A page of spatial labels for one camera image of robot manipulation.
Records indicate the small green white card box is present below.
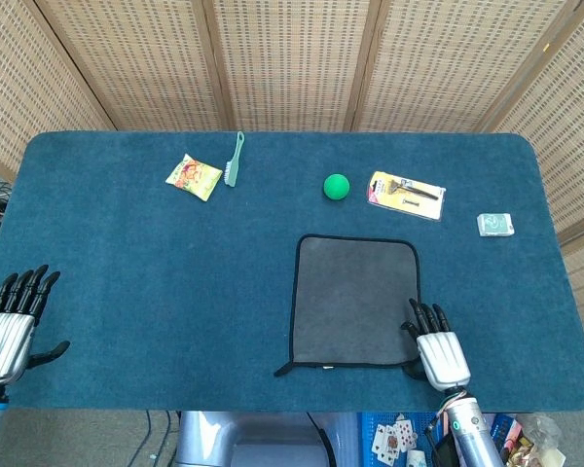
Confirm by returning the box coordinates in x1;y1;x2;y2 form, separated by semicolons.
476;212;514;238

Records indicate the razor blister pack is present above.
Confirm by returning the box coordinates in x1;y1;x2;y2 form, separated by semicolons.
367;170;447;224

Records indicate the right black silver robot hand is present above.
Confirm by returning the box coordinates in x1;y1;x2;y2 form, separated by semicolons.
401;298;472;390

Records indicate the blue carpet table mat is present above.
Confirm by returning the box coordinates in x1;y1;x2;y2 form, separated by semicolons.
0;129;584;413

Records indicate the bamboo folding screen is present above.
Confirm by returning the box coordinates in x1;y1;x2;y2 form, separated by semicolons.
0;0;584;341

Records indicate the grey green microfibre cloth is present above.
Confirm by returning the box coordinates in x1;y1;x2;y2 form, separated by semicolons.
274;233;422;378

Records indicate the blue cardboard box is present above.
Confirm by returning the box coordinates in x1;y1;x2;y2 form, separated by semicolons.
486;413;523;451

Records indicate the blue plastic crate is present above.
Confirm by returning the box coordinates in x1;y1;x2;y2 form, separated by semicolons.
358;412;445;467

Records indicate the green ball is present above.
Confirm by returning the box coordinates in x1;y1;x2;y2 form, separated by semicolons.
323;173;351;200

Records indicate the spread playing cards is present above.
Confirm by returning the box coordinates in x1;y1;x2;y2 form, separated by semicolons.
371;413;417;462

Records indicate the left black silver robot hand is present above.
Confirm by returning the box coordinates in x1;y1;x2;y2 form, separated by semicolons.
0;264;71;388

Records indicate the silver robot torso base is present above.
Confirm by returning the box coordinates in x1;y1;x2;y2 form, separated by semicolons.
174;411;361;467

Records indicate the light green cleaning brush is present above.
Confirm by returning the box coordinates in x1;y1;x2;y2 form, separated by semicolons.
222;130;246;188

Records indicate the clear plastic bag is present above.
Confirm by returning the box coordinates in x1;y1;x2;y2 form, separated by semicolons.
518;413;566;467

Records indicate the black cable under table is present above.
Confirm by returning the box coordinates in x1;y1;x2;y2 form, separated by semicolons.
126;411;176;467

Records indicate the yellow snack packet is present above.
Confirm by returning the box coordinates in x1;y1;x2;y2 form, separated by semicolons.
164;153;224;201

